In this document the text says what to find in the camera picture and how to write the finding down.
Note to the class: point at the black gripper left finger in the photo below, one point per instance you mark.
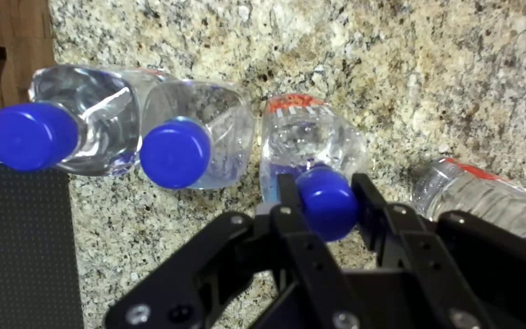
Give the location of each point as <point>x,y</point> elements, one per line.
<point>197,281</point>

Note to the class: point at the Fiji water bottle front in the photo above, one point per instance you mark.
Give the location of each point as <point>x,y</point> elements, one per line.
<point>80,119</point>

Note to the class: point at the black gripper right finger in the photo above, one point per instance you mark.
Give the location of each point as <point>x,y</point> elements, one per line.
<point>457,272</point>

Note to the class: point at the Fiji water bottle red label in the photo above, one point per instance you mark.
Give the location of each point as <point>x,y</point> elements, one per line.
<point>455,184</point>

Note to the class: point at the black perforated panel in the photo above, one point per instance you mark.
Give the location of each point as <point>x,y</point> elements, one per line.
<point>38,281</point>

